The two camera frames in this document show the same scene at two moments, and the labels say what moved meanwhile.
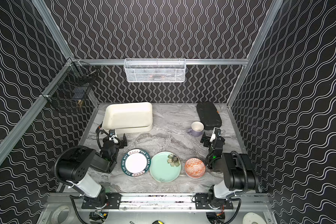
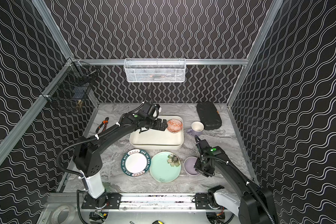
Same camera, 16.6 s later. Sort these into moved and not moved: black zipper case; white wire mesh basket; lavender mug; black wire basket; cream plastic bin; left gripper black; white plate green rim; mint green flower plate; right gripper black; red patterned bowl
Moved: left gripper black; cream plastic bin; red patterned bowl; right gripper black
Not moved: mint green flower plate; white plate green rim; black zipper case; black wire basket; white wire mesh basket; lavender mug
